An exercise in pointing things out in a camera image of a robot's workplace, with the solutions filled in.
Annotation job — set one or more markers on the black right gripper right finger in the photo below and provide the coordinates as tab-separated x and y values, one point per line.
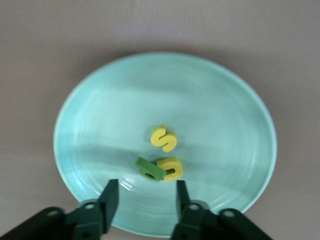
197	222

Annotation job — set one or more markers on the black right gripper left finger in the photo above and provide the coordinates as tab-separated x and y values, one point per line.
87	220

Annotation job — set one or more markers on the yellow foam letter u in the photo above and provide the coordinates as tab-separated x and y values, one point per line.
175	162

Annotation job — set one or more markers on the green foam letter q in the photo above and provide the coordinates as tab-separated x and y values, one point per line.
150	168

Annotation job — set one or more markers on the yellow foam letter s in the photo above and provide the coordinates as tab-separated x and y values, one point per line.
163	139

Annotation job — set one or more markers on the light green plate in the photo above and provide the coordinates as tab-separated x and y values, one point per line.
175	95

